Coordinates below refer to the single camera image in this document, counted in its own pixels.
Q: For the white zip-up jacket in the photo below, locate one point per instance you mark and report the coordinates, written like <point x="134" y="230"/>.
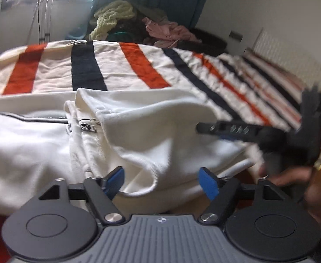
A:
<point x="88" y="133"/>

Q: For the striped cream black orange blanket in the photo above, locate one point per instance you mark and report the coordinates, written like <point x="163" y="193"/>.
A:
<point x="245" y="87"/>

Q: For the pale yellow knit garment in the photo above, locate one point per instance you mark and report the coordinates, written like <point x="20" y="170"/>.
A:
<point x="108" y="17"/>

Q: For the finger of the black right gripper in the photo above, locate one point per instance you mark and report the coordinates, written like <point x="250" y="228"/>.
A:
<point x="237" y="130"/>

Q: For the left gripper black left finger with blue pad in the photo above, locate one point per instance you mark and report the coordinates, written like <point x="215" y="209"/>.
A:
<point x="64" y="221"/>

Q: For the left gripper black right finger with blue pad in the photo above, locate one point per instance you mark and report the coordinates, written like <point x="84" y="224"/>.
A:
<point x="260" y="221"/>

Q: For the black garment pile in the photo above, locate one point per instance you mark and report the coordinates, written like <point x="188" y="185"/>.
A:
<point x="209" y="44"/>

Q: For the pink garment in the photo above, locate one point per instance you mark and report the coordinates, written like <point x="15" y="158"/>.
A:
<point x="167" y="35"/>

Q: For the wall outlet plate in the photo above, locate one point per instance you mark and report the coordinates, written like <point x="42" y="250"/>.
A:
<point x="235" y="36"/>

